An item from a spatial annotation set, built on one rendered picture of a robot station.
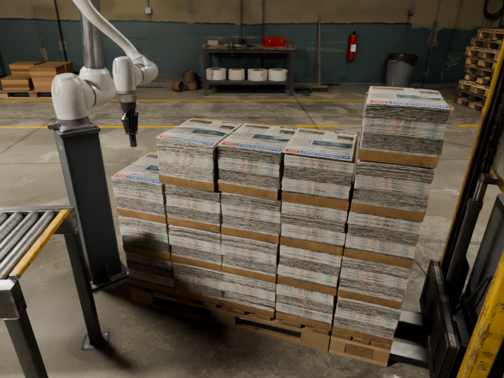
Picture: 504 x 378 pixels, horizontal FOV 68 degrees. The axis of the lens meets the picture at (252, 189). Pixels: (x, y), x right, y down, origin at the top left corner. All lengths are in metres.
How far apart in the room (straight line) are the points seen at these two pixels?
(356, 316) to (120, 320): 1.29
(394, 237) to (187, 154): 0.96
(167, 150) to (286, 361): 1.19
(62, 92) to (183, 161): 0.76
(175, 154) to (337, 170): 0.72
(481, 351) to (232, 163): 1.24
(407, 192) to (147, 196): 1.19
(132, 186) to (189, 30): 6.60
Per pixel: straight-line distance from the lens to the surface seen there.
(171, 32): 8.39
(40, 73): 8.07
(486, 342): 1.78
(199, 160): 1.70
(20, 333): 1.54
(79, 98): 2.18
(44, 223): 1.76
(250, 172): 1.64
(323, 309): 1.95
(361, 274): 1.79
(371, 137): 1.51
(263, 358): 2.09
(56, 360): 2.28
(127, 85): 1.97
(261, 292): 1.97
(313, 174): 1.58
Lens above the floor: 1.60
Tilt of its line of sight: 26 degrees down
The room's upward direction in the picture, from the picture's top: 1 degrees clockwise
